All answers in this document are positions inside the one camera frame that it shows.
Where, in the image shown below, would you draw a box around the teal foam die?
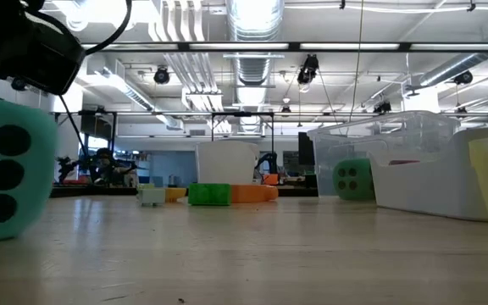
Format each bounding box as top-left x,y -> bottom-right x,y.
0,92 -> 58,246

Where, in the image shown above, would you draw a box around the green foam die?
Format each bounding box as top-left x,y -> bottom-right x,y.
332,158 -> 376,202

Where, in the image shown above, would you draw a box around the black background robot arms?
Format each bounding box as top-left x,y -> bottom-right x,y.
55,155 -> 95,184

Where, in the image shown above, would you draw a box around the person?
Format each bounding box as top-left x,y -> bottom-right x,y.
86,147 -> 140,187

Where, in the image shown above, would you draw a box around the blue partition panel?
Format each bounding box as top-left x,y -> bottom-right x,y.
148,151 -> 197,187

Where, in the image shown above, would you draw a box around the white teal small block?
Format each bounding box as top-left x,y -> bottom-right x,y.
136,187 -> 167,208

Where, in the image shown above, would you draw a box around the white round plastic cup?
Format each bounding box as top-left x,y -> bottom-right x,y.
193,140 -> 260,186

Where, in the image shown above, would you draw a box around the green toy brick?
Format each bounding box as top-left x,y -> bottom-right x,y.
187,182 -> 232,207

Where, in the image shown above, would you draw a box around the black overhead light bar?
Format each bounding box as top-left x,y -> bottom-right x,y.
80,41 -> 488,53

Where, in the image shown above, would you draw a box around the orange carrot toy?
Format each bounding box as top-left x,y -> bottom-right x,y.
230,184 -> 279,204

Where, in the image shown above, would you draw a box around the black background monitor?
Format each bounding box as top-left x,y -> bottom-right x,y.
297,131 -> 316,167

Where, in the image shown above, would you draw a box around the white plastic bin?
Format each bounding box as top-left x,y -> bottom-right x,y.
369,126 -> 488,222

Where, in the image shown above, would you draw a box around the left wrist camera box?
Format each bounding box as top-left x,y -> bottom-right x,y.
0,10 -> 87,97

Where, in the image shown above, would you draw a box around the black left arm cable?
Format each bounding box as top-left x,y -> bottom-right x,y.
58,95 -> 89,158

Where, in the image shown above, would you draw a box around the black left camera cable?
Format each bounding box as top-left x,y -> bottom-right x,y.
83,0 -> 134,56

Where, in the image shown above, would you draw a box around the black hanging camera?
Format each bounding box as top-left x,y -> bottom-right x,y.
297,53 -> 320,86

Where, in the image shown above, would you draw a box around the slanted silver ceiling duct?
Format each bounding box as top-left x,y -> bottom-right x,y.
404,20 -> 488,88

